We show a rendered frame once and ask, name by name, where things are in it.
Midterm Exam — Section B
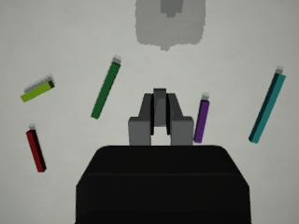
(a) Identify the purple rod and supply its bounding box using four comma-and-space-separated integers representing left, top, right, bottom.
193, 100, 209, 144

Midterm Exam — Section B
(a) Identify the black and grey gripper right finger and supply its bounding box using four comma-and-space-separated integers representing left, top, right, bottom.
165, 93, 194, 146

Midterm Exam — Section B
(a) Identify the turquoise rod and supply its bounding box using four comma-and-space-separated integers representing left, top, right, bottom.
249, 73, 286, 144

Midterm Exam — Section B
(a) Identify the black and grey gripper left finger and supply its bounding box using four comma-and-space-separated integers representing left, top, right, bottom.
128, 93, 154, 146

